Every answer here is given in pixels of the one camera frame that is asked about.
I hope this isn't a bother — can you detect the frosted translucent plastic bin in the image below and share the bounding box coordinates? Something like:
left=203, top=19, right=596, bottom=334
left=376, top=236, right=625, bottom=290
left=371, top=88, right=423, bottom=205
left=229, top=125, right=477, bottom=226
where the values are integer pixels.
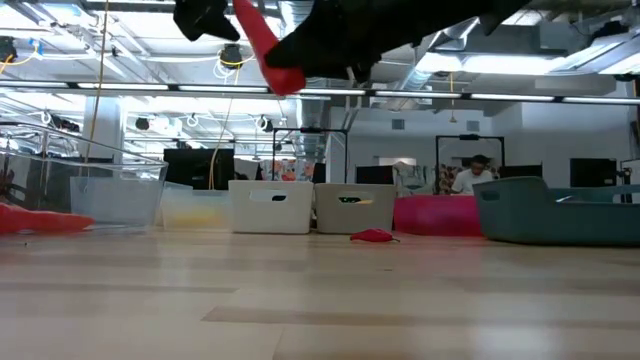
left=159, top=181, right=232, bottom=233

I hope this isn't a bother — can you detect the person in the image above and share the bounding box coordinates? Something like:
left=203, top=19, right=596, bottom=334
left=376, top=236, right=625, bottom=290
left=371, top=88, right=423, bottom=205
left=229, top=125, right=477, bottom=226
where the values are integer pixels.
left=448, top=153, right=510, bottom=197

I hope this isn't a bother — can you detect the silver ventilation duct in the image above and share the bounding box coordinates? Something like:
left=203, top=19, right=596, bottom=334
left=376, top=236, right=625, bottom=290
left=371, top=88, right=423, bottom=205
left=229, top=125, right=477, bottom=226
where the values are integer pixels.
left=277, top=0, right=335, bottom=129

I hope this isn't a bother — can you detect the black monitor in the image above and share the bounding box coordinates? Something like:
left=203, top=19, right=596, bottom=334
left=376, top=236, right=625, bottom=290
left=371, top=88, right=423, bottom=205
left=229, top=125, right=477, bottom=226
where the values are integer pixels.
left=355, top=165, right=395, bottom=186
left=499, top=164, right=544, bottom=182
left=569, top=157, right=619, bottom=189

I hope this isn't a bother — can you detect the orange carrot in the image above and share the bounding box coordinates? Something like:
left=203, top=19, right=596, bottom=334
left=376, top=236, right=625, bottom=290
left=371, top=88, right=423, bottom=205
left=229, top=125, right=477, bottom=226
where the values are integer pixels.
left=0, top=201, right=97, bottom=235

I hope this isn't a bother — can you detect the large black screen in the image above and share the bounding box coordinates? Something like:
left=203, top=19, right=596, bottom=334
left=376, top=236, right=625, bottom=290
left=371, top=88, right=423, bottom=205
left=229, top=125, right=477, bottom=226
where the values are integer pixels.
left=163, top=147, right=236, bottom=191

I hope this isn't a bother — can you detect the black metal frame stand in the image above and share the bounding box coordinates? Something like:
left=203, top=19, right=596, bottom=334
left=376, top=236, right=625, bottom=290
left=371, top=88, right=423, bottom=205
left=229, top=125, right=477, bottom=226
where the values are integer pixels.
left=434, top=133, right=506, bottom=196
left=271, top=126, right=350, bottom=184

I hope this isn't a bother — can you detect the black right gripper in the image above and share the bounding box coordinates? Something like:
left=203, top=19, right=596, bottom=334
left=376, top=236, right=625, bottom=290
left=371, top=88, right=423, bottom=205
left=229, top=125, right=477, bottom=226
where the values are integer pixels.
left=264, top=0, right=451, bottom=84

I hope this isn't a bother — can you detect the teal plastic bin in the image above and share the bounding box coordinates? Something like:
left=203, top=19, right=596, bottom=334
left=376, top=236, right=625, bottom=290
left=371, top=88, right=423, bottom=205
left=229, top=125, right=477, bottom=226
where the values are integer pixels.
left=471, top=175, right=640, bottom=247

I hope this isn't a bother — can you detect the long ceiling light strip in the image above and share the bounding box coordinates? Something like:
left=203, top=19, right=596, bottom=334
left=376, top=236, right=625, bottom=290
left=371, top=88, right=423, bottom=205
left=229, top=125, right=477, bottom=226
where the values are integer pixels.
left=374, top=91, right=640, bottom=106
left=0, top=81, right=369, bottom=97

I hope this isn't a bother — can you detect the white plastic bin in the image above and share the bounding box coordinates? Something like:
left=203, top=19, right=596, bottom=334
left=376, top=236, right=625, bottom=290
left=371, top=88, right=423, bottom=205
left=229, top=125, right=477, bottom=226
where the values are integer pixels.
left=227, top=179, right=315, bottom=235

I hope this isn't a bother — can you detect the large clear plastic bin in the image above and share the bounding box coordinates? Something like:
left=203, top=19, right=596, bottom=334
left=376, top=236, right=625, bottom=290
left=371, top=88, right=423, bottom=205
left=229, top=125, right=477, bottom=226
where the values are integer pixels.
left=0, top=121, right=170, bottom=237

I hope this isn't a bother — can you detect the black ceiling-hung device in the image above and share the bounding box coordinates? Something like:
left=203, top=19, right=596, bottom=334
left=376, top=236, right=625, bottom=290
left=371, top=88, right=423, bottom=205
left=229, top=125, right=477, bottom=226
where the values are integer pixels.
left=219, top=43, right=245, bottom=70

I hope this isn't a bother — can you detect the light grey plastic bin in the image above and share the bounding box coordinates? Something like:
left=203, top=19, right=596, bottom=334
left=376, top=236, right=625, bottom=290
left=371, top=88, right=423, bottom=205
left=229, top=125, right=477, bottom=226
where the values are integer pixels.
left=313, top=182, right=398, bottom=235

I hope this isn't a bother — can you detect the red plastic bin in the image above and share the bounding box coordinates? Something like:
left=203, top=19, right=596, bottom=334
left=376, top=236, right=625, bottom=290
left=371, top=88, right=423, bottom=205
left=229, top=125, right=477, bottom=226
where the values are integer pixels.
left=392, top=194, right=484, bottom=238

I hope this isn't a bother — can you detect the thin yellow cable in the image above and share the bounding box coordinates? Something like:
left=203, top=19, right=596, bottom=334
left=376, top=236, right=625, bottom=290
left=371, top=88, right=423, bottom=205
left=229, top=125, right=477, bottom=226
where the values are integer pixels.
left=207, top=64, right=236, bottom=191

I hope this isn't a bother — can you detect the small clear plastic bin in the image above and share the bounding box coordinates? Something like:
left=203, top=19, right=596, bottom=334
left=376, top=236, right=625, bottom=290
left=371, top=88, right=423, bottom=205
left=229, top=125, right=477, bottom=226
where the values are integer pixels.
left=69, top=175, right=165, bottom=229

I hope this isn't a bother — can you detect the red chili pepper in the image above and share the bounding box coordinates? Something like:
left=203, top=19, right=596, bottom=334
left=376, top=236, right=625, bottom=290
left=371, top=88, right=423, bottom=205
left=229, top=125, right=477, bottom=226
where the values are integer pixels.
left=348, top=227, right=401, bottom=244
left=232, top=0, right=308, bottom=98

